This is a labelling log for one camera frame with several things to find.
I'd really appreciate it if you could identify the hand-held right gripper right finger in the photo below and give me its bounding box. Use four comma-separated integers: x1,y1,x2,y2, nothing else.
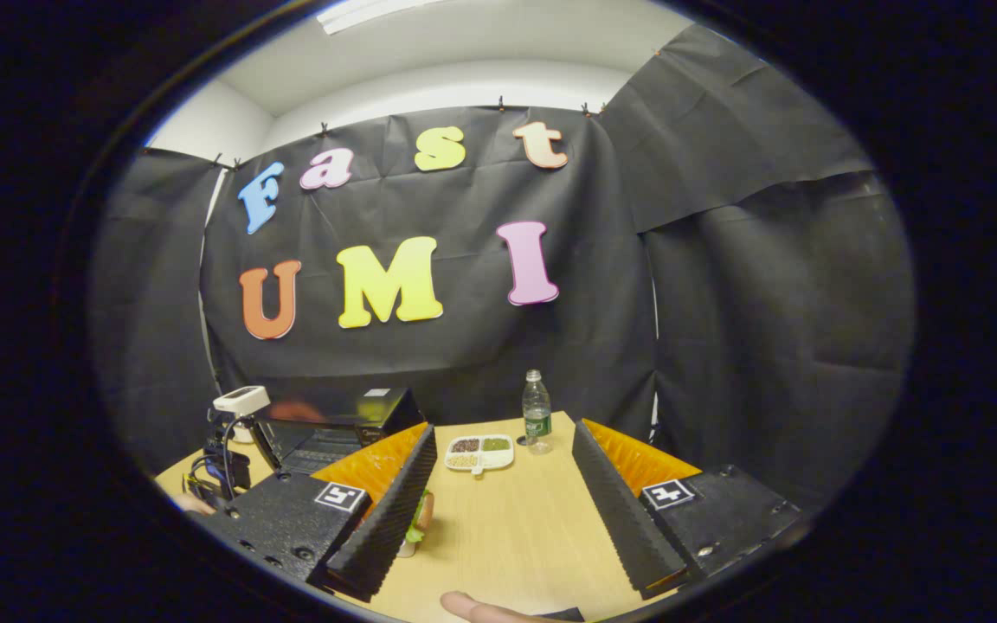
569,419,811,601

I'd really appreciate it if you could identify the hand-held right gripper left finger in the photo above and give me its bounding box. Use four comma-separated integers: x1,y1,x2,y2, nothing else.
200,424,439,604

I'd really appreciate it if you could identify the sandwich with lettuce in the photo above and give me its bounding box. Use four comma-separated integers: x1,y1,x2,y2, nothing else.
403,489,436,546

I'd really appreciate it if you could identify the black electric oven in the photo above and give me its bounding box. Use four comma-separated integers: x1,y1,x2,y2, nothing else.
252,386,427,478

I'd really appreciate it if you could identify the white toaster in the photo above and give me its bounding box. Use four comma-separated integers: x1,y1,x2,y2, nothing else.
212,385,273,444

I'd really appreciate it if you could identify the white divided dish with grains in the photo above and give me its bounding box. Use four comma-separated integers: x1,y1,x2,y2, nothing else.
444,434,516,477

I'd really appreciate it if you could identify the clear plastic water bottle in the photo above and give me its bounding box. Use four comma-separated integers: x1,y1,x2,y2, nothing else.
522,369,553,456

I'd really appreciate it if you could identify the black backdrop cloth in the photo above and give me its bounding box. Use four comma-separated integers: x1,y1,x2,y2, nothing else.
87,24,919,511

